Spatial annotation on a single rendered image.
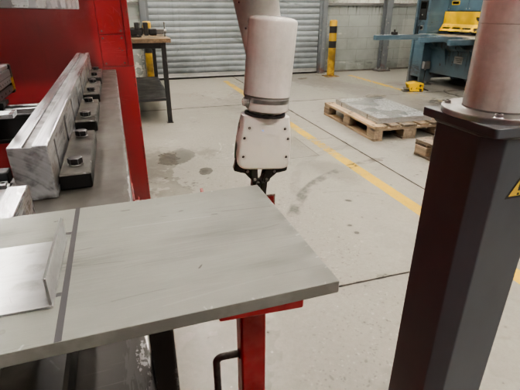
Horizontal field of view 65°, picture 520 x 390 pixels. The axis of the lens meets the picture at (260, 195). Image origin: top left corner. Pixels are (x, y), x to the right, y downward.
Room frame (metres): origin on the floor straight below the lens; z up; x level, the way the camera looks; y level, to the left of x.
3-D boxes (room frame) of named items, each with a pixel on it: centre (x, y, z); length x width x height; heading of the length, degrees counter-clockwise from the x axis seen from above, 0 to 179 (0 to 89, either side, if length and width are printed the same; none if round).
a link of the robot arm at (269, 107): (0.75, -0.01, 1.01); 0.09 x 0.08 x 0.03; 105
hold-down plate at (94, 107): (1.20, 0.51, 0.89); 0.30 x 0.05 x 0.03; 19
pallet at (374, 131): (4.53, -1.33, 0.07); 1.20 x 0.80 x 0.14; 15
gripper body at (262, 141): (0.75, -0.01, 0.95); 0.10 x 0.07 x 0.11; 105
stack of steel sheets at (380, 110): (4.53, -1.33, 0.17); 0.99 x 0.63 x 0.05; 15
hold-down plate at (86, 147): (0.82, 0.38, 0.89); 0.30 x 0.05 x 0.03; 19
